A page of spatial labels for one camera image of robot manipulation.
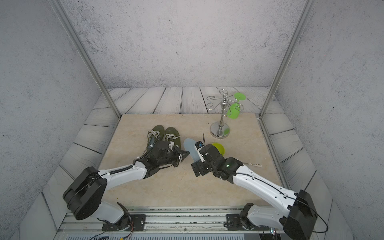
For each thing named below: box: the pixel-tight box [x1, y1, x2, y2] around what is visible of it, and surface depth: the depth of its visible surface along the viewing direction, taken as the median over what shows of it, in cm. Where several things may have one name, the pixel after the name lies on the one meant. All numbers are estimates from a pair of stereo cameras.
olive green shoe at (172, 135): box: [164, 127, 181, 149], surface depth 102 cm
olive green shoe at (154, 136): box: [146, 125, 165, 152], surface depth 102 cm
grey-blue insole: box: [183, 138, 201, 163], surface depth 86 cm
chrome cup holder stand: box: [206, 89, 245, 139], surface depth 101 cm
